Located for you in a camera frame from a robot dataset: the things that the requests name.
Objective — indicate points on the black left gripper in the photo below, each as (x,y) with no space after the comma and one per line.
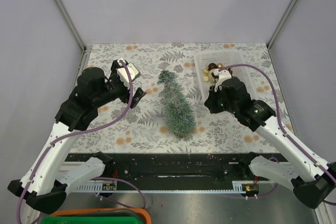
(125,98)

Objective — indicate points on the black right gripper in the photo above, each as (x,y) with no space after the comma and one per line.
(210,101)

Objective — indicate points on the small green christmas tree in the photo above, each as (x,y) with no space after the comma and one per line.
(178,113)

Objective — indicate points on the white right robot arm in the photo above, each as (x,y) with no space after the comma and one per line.
(310,177)

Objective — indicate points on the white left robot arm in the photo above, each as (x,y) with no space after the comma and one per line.
(43,188)

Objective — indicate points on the dark brown bauble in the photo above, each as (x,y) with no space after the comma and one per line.
(212,66)

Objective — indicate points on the floral patterned table mat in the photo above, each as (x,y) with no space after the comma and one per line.
(143,129)

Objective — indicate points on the white plastic basket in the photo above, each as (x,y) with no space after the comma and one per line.
(227,58)

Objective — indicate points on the orange plastic bin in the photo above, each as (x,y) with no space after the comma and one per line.
(106,212)

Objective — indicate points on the green plastic bin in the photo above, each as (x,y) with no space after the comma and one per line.
(91,220)

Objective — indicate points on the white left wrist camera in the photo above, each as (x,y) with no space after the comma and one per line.
(127,72)

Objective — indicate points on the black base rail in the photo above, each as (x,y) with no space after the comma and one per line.
(178,172)

